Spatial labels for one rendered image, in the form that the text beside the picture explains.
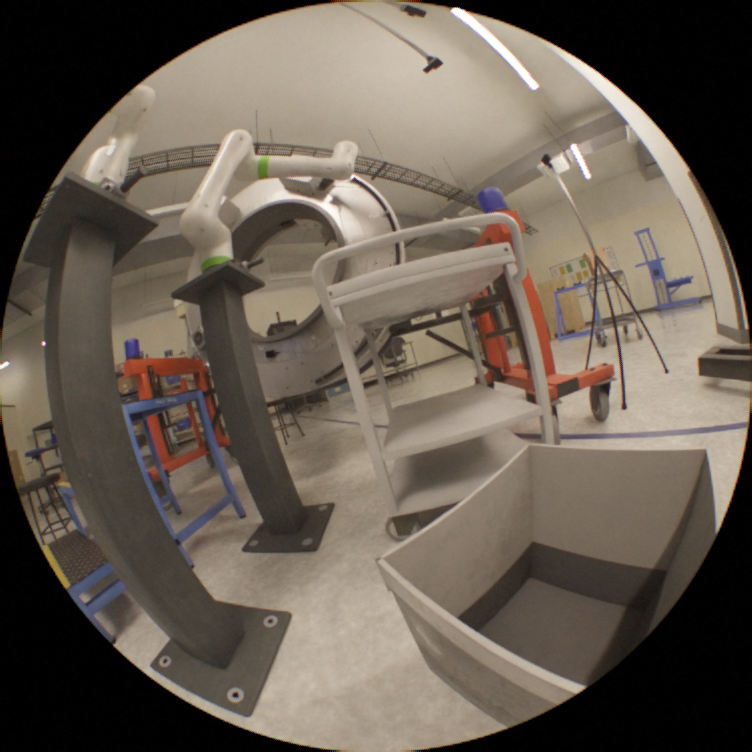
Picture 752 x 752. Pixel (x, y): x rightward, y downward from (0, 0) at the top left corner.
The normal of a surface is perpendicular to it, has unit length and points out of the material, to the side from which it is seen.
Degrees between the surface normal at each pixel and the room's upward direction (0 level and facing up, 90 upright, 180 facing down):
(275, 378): 90
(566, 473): 90
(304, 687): 0
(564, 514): 90
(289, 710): 0
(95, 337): 90
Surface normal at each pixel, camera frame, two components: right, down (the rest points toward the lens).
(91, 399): 0.96, -0.26
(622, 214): -0.81, 0.25
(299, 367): -0.11, 0.07
